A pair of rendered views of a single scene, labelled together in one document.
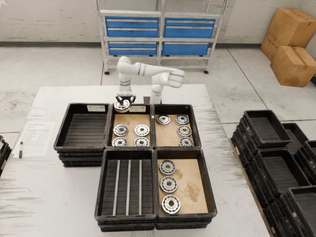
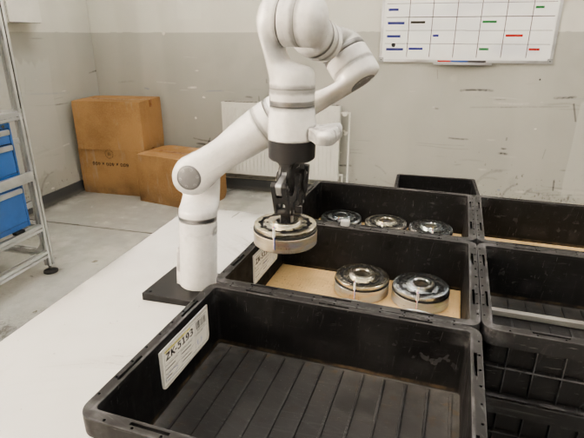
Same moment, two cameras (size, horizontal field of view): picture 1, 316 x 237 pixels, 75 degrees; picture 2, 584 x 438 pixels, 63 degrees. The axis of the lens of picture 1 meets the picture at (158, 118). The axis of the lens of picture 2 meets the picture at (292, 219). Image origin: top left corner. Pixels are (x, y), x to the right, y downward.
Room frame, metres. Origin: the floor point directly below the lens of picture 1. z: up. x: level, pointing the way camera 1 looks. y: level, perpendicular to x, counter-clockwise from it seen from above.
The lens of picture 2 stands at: (0.69, 0.90, 1.29)
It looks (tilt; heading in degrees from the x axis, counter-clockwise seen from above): 21 degrees down; 296
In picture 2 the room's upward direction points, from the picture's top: straight up
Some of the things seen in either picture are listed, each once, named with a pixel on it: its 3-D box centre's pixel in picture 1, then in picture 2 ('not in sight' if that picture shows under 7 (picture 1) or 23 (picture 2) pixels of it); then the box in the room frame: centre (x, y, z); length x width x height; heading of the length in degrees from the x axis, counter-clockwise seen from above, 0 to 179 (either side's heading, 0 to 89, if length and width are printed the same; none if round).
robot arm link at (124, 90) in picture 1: (124, 86); (303, 119); (0.99, 0.22, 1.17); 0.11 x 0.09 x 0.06; 8
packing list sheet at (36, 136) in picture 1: (35, 137); not in sight; (0.88, 0.89, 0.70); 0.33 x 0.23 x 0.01; 11
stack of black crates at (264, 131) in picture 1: (257, 139); not in sight; (1.36, -1.02, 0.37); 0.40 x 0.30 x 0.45; 10
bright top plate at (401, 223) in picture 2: (184, 130); (385, 222); (0.96, -0.20, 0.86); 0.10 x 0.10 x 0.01
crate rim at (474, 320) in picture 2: (130, 124); (355, 265); (0.91, 0.18, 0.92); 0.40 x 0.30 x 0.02; 7
